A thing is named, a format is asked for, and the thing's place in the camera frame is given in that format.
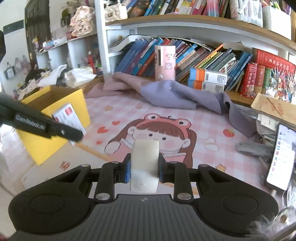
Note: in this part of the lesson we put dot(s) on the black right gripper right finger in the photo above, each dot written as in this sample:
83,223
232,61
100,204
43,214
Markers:
176,173

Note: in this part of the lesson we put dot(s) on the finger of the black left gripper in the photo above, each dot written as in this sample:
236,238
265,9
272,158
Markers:
25,118

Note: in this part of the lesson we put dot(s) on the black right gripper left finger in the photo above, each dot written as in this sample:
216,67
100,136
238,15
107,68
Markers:
110,174

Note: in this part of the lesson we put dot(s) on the white eraser block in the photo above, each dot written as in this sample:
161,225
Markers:
144,167

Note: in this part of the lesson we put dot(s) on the white red small box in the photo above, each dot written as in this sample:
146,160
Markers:
68,116

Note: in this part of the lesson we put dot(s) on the yellow cardboard box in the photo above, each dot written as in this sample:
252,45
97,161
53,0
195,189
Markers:
48,100

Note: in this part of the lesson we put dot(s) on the pile of clothes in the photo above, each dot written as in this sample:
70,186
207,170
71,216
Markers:
39,78

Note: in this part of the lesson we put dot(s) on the pink cartoon table mat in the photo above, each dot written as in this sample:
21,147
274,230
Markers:
112,124

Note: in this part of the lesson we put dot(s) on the crumpled white paper bag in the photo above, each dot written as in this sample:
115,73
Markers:
79,76

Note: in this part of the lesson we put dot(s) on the purple pink cloth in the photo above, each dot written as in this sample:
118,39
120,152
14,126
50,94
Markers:
171,94

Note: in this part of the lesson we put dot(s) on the lower orange blue box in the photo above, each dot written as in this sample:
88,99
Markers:
207,86

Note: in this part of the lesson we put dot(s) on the orange blue box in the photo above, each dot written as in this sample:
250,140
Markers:
199,74
207,86

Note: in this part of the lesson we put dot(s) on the upper orange blue box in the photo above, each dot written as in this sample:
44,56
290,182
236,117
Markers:
199,74

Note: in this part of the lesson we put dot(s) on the smartphone with lit screen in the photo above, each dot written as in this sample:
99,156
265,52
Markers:
283,160

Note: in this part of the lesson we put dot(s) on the stack of papers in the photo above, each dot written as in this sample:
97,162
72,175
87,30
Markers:
267,112

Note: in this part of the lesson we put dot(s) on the pink cartoon pencil holder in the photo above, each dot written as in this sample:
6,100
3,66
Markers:
165,62

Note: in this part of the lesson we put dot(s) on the row of leaning books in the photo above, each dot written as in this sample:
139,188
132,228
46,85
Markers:
139,58

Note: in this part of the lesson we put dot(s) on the white quilted handbag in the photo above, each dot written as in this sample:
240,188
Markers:
115,12

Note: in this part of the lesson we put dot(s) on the red book set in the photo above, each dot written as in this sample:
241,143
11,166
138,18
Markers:
268,74

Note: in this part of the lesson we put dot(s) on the white bookshelf frame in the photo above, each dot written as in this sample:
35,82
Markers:
211,30

